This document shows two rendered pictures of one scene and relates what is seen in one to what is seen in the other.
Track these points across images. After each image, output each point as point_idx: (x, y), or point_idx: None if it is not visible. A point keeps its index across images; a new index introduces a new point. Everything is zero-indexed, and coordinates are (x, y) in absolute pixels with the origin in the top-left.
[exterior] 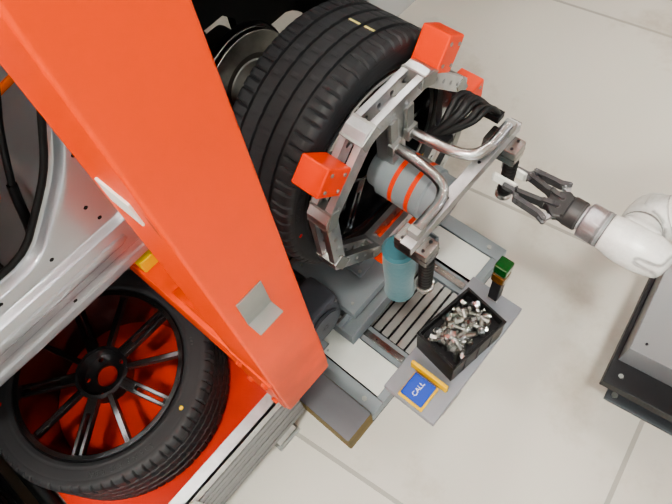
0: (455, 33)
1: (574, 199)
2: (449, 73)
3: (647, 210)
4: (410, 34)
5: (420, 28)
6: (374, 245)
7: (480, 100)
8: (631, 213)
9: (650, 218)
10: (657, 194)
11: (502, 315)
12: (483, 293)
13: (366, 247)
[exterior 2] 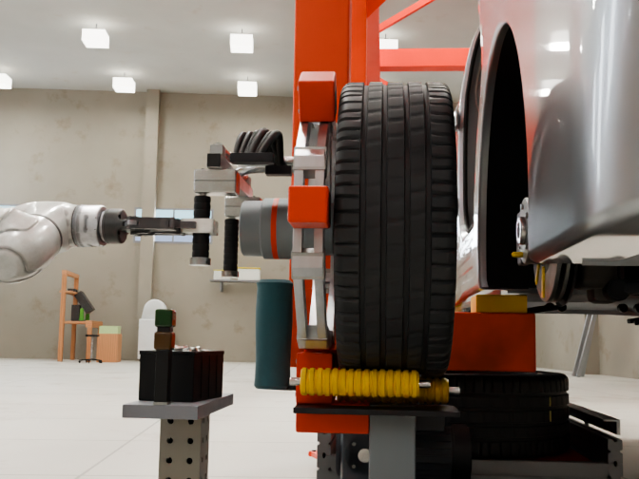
0: (302, 75)
1: (122, 209)
2: (300, 124)
3: (36, 217)
4: (344, 86)
5: (354, 98)
6: (311, 322)
7: (254, 131)
8: (54, 220)
9: (35, 211)
10: (21, 225)
11: (143, 402)
12: (176, 404)
13: (313, 310)
